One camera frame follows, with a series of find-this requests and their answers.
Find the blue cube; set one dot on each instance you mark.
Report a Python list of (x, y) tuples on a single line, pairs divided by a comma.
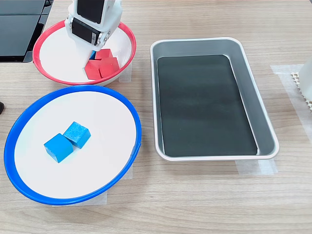
[(92, 55), (58, 147), (76, 132)]

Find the red cube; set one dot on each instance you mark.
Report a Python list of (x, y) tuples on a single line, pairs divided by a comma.
[(92, 72), (104, 53), (109, 67)]

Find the red rimmed white plate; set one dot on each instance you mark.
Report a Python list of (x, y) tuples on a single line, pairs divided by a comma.
[(53, 61)]

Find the clear tape strip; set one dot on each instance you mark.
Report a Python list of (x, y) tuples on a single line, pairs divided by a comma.
[(128, 173), (126, 73), (97, 200), (256, 167)]

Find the blue rimmed white plate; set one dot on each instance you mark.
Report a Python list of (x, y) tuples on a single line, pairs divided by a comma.
[(102, 117)]

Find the black glossy device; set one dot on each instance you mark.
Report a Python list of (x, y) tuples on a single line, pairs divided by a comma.
[(17, 34)]

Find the small black object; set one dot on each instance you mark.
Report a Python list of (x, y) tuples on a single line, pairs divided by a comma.
[(1, 107)]

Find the black mat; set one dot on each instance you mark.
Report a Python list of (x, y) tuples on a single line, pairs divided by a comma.
[(204, 104)]

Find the steel tray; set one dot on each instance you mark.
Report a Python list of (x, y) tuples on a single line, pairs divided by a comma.
[(253, 97)]

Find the pale perforated plate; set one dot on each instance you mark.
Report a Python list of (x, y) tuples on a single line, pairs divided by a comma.
[(296, 83)]

